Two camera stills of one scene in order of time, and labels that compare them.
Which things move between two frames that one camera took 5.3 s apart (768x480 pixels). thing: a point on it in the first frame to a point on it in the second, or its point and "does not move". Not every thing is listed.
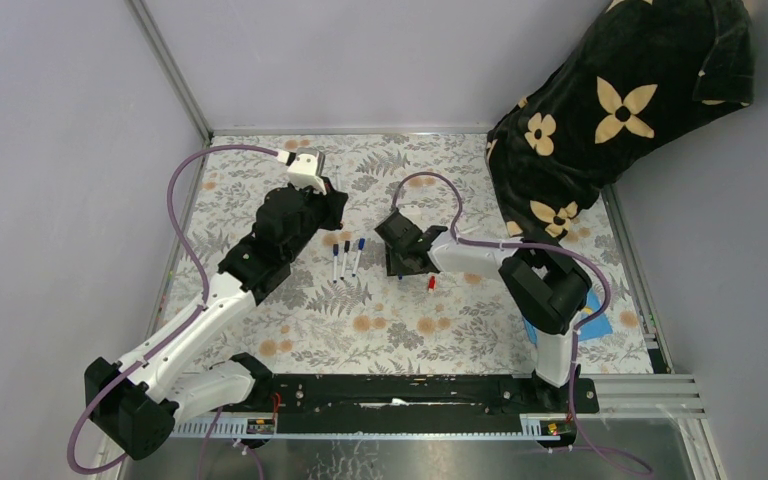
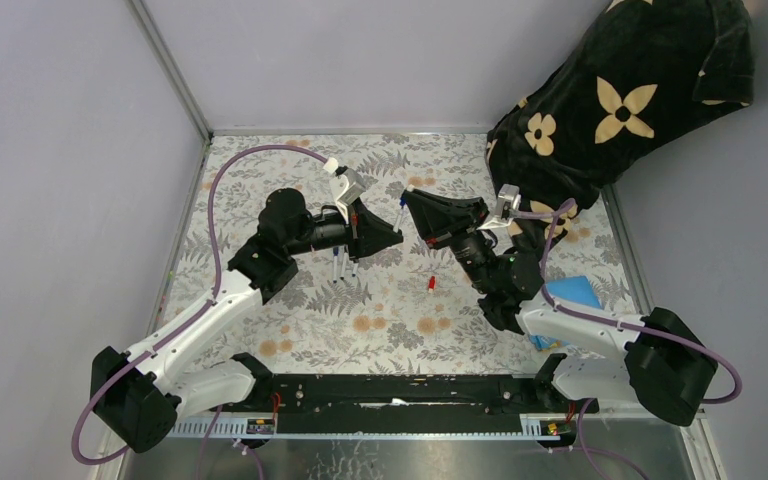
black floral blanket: x=637 y=69 does not move
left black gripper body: x=318 y=213 to x=356 y=231
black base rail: x=414 y=403 does not move
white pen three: x=346 y=252 does not move
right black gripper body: x=395 y=264 to x=442 y=232
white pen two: x=335 y=250 does not move
